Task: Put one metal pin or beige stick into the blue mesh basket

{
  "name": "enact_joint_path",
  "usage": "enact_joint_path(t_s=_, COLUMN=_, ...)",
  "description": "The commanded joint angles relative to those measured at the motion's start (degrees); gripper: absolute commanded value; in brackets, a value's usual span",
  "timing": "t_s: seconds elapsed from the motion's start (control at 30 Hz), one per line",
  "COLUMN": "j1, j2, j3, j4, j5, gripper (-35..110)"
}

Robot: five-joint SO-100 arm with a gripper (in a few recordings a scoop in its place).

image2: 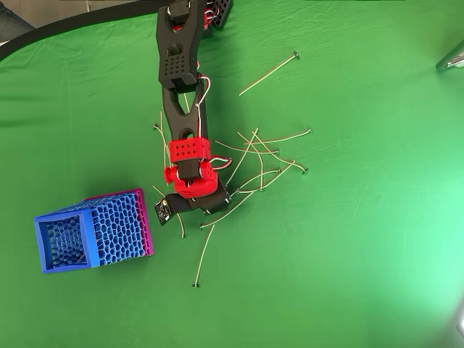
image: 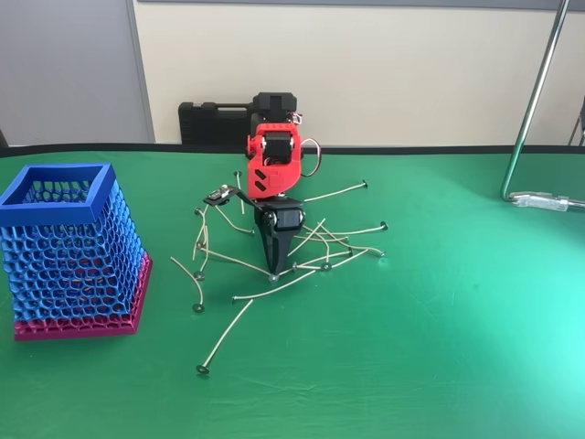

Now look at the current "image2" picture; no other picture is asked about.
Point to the dark blue grey object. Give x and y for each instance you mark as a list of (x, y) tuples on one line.
[(11, 21)]

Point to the black perforated arm base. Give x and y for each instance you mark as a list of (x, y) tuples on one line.
[(223, 12)]

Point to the blue and magenta mesh basket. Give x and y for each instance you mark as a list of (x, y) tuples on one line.
[(108, 228)]

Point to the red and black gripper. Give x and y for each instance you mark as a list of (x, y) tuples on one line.
[(213, 205)]

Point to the green cloth with black rim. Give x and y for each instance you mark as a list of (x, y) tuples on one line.
[(344, 235)]

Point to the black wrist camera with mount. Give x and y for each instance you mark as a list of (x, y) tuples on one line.
[(163, 212)]

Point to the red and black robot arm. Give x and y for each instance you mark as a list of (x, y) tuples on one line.
[(177, 61)]

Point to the chrome stand tube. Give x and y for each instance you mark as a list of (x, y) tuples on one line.
[(451, 59)]

